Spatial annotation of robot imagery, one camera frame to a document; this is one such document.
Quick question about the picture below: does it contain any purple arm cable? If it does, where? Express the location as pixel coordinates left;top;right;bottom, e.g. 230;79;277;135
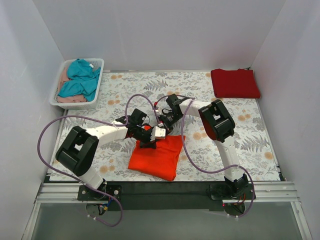
36;94;159;228
154;94;256;218

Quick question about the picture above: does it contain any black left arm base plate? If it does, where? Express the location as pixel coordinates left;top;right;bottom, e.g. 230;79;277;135
77;184;122;201

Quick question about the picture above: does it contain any pink t-shirt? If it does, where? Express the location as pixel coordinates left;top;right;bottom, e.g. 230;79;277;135
57;68;87;104

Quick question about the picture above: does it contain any orange t-shirt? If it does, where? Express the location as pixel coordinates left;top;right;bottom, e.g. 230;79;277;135
128;135;186;182

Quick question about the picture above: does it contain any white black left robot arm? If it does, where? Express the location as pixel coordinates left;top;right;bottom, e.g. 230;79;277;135
55;109;166;200

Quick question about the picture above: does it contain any white plastic laundry basket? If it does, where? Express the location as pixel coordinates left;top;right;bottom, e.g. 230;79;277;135
49;58;105;110

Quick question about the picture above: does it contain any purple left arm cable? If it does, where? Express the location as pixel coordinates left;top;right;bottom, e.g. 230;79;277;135
36;94;159;228

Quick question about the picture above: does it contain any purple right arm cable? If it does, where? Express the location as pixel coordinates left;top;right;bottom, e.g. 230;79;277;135
154;94;256;218

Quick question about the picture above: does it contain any aluminium rail frame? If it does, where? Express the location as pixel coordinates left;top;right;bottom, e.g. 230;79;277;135
23;181;312;240

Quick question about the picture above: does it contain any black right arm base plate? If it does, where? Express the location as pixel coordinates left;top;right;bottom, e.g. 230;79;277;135
206;181;256;200

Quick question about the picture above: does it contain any floral patterned table mat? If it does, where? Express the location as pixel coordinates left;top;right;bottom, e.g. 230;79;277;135
56;72;280;181

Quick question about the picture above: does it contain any folded dark red t-shirt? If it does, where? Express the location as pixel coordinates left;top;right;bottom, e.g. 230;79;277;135
210;68;261;99

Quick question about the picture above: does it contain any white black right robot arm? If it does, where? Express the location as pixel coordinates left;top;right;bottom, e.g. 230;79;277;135
157;94;249;199

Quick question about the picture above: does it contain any teal t-shirt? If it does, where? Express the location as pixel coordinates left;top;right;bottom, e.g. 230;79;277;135
57;58;101;102

